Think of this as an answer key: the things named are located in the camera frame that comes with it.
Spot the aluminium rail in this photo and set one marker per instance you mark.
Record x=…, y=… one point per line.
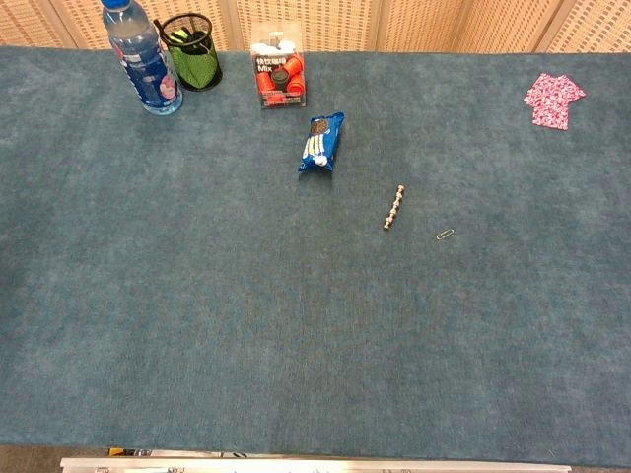
x=315, y=464

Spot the blue felt table mat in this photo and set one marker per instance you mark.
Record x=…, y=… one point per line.
x=246, y=295

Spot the black mesh pen holder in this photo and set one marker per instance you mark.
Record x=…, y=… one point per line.
x=197, y=79

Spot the pink floral folded cloth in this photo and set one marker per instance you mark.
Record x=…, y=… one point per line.
x=552, y=101

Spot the silver bead chain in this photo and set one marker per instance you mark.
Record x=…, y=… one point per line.
x=393, y=208

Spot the woven folding screen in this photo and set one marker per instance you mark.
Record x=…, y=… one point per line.
x=394, y=24

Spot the small metal paper clip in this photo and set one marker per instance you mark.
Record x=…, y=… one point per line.
x=444, y=235

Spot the red coffee capsule box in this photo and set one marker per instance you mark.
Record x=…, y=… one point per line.
x=278, y=69

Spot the clear plastic drink bottle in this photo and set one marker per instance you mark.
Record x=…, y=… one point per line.
x=144, y=64

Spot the green cloth in holder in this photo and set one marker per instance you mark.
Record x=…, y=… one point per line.
x=194, y=66

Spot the blue cookie snack packet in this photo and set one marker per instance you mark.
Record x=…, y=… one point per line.
x=320, y=143

